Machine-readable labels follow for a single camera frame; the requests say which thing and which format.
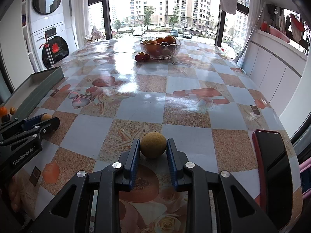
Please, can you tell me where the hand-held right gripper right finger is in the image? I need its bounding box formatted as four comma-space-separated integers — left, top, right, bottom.
166, 138, 279, 233

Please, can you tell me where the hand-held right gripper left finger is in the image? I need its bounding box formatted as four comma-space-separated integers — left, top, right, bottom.
27, 138, 142, 233

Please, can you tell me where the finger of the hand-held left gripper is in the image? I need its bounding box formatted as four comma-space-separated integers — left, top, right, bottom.
0, 115, 46, 134
0, 117, 60, 151

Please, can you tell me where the green box white inside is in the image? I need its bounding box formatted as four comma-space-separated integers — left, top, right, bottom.
0, 66, 65, 124

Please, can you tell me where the person's left hand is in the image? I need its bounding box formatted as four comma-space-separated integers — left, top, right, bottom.
9, 181, 28, 211

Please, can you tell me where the checkered floral tablecloth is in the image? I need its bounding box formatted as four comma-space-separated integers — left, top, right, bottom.
0, 39, 304, 233

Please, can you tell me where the metal pole red hook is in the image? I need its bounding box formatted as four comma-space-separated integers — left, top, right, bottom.
40, 33, 53, 67

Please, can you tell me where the white washing machine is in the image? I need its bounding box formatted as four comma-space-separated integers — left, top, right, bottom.
29, 22, 71, 71

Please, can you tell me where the white tall cabinet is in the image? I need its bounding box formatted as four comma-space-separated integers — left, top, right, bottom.
0, 0, 39, 95

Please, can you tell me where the smartphone in red case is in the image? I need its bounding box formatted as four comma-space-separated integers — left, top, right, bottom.
252, 129, 293, 231

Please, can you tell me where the clear glass bowl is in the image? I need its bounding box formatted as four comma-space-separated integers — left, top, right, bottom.
139, 36, 182, 60

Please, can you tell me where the white sheer curtain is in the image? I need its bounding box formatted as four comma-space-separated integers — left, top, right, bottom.
70, 0, 89, 51

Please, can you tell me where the white tumble dryer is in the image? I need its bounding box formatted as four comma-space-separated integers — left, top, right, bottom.
25, 0, 66, 33

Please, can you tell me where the pink plastic object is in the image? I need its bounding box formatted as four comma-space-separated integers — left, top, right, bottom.
300, 158, 311, 199

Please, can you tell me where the white low cabinet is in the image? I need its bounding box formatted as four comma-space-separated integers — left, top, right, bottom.
240, 29, 311, 136

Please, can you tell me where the green tree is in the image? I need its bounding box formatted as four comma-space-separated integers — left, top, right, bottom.
143, 6, 156, 26
169, 7, 180, 26

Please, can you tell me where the white leaning pole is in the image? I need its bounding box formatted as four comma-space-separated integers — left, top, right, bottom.
234, 7, 264, 62

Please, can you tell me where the beige apartment building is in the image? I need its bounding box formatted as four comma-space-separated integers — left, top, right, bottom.
129, 0, 221, 26

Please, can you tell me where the red plastic basin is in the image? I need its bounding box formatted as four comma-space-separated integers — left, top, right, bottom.
267, 24, 291, 43

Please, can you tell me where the white hanging cloth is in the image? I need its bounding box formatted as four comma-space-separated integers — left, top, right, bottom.
219, 0, 238, 14

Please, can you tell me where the red and white hanging garment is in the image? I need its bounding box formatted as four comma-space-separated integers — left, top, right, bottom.
289, 15, 306, 43

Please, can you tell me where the black window frame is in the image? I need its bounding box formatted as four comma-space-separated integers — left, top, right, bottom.
87, 0, 251, 48

